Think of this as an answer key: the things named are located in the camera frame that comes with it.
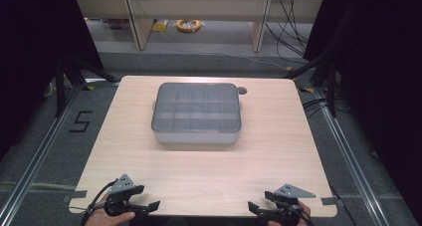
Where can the person's right hand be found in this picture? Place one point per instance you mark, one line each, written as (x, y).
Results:
(304, 216)

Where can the person's left hand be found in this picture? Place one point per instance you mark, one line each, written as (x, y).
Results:
(104, 218)

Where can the gray tape piece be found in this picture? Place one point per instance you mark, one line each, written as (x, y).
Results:
(79, 194)
(329, 201)

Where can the yellow black tape piece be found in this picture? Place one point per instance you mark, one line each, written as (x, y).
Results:
(307, 90)
(88, 87)

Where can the black metal stand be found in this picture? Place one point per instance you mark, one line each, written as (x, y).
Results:
(331, 86)
(60, 86)

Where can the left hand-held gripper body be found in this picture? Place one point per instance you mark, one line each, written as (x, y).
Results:
(120, 194)

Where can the gray lidded compartment storage box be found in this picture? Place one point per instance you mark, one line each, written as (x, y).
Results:
(195, 111)

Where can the black curtain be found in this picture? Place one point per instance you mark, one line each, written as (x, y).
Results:
(36, 53)
(381, 70)

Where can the metal floor rail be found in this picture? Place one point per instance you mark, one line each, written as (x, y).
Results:
(351, 159)
(36, 159)

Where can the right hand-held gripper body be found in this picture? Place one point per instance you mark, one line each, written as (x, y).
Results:
(288, 199)

